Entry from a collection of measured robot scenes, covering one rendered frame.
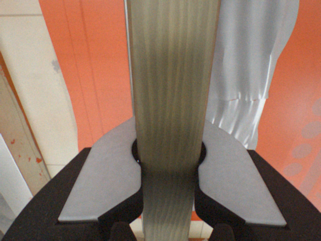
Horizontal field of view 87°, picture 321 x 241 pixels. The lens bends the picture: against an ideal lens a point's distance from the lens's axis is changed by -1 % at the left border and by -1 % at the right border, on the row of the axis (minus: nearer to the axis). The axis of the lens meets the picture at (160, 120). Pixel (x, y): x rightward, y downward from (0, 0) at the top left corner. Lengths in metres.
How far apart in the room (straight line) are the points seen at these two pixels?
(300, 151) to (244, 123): 0.09
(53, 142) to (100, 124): 0.07
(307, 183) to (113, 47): 0.29
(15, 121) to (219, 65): 0.21
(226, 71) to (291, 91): 0.07
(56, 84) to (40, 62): 0.02
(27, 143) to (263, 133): 0.26
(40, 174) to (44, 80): 0.12
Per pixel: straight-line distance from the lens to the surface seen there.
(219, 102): 0.18
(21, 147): 0.24
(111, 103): 0.19
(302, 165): 0.28
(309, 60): 0.21
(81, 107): 0.20
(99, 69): 0.18
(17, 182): 0.25
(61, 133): 0.23
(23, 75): 0.22
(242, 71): 0.18
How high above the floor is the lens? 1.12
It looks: 62 degrees down
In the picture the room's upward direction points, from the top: 178 degrees counter-clockwise
